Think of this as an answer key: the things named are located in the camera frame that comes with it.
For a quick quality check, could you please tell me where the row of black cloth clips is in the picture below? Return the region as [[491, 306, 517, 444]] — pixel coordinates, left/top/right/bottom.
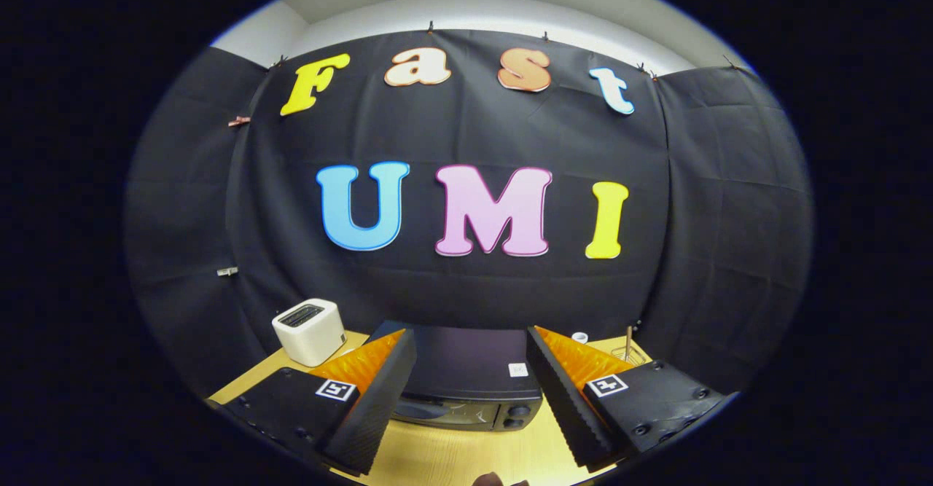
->
[[271, 21, 741, 80]]

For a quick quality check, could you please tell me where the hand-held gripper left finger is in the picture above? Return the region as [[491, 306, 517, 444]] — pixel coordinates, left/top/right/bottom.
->
[[222, 328, 418, 476]]

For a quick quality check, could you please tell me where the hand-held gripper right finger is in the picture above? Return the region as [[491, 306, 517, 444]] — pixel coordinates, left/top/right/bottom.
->
[[526, 326, 730, 472]]

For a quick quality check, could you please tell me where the wire holder with wooden stick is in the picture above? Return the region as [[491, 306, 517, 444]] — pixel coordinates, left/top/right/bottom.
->
[[611, 326, 652, 365]]

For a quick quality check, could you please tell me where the black toaster oven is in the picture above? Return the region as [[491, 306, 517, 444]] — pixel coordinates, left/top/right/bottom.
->
[[364, 318, 544, 432]]

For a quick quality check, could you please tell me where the white bread toaster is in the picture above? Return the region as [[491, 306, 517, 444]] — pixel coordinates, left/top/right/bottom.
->
[[272, 298, 347, 367]]

